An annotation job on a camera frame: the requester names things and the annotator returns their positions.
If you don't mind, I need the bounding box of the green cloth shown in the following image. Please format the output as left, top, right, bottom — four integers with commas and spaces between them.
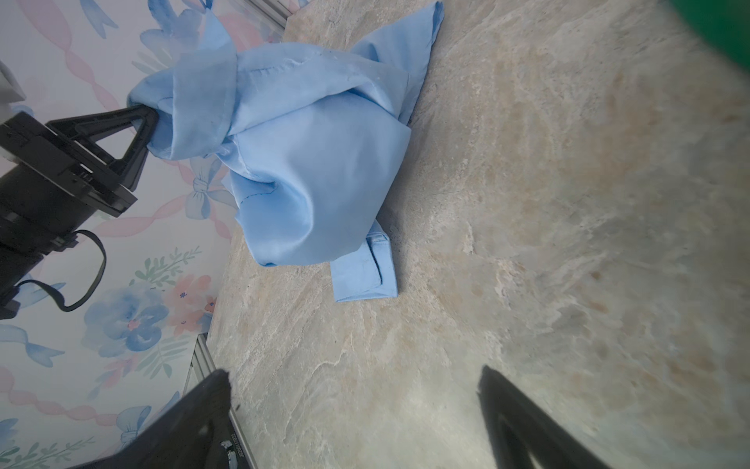
669, 0, 750, 72

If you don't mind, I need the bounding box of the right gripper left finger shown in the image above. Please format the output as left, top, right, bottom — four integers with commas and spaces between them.
81, 369, 256, 468

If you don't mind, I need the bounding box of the light blue cloth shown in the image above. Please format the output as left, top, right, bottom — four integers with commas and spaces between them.
128, 2, 443, 302

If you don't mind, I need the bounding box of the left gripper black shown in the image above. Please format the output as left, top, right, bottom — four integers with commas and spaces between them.
1, 105, 159, 254

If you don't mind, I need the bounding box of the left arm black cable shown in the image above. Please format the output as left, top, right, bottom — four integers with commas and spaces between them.
12, 227, 109, 314

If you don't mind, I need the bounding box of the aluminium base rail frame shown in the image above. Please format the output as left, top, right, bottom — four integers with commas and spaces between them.
180, 332, 259, 469

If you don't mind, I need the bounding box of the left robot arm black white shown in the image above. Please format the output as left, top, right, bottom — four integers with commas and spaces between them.
1, 105, 159, 320

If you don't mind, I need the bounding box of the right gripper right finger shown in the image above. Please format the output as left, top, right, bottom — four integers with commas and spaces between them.
478, 365, 609, 469

